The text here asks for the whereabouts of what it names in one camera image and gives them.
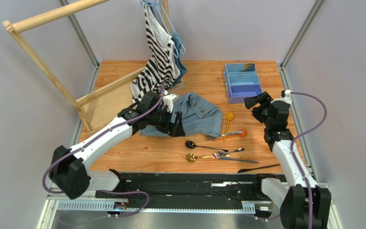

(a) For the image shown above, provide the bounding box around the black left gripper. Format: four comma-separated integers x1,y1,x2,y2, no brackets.
148,105,186,136

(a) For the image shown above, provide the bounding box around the blue three-compartment organizer tray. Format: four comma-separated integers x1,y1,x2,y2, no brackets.
223,62,263,104

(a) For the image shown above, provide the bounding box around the gold metal spoon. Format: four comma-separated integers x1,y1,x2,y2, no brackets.
186,154,231,162

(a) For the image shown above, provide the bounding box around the light blue denim jacket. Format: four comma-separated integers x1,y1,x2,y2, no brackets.
139,92,224,138

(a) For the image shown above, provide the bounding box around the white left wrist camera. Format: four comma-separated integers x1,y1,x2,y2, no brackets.
163,94,179,113

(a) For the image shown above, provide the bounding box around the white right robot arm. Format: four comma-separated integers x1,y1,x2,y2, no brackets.
244,90,332,229

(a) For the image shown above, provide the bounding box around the silver metal fork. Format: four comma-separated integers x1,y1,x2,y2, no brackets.
211,148,245,159

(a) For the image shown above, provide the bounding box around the black white striped top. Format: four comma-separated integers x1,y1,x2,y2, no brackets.
130,1,180,102

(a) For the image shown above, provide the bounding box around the orange plastic spoon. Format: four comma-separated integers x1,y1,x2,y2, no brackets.
213,129,247,141

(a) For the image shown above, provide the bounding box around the black plastic knife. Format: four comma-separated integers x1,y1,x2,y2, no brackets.
237,164,280,174

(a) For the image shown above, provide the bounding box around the silver metal knife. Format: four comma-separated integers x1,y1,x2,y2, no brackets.
204,130,243,141

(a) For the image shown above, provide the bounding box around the teal hanging garment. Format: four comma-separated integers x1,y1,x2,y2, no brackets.
170,32,187,88

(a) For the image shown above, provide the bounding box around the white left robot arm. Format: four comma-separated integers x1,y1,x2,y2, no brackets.
46,92,185,199

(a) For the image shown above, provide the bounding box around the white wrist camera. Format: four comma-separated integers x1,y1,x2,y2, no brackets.
163,94,179,113
274,90,292,105

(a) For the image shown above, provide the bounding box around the dark blue plastic knife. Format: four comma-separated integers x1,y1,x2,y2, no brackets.
218,157,259,164

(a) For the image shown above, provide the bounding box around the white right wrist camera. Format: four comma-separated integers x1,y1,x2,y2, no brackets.
274,90,292,105

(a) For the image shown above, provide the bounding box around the black metal spoon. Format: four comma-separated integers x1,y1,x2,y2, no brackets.
185,141,229,152

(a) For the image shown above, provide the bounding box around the dark blue plastic spoon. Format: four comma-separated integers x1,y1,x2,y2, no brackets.
240,62,256,72

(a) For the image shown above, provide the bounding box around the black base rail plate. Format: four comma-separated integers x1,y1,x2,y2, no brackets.
95,172,271,210

